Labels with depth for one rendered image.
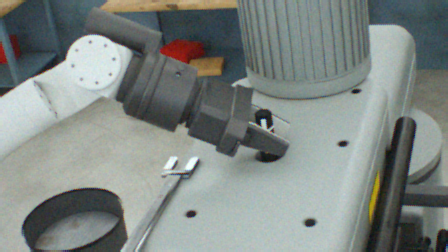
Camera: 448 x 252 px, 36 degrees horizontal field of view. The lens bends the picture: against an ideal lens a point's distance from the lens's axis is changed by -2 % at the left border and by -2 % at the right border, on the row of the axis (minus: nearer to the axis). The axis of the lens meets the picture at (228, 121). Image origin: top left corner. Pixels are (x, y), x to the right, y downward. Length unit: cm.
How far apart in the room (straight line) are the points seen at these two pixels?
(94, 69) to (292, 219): 29
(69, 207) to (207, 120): 263
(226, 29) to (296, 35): 468
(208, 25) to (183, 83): 487
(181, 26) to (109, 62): 498
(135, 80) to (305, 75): 29
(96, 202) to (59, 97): 250
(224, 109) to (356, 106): 24
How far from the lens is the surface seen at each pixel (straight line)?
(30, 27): 655
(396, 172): 102
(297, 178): 87
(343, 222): 80
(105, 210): 341
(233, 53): 551
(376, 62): 145
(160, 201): 86
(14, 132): 88
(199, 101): 86
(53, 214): 344
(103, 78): 83
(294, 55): 102
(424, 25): 534
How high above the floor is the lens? 237
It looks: 28 degrees down
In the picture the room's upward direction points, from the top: 10 degrees counter-clockwise
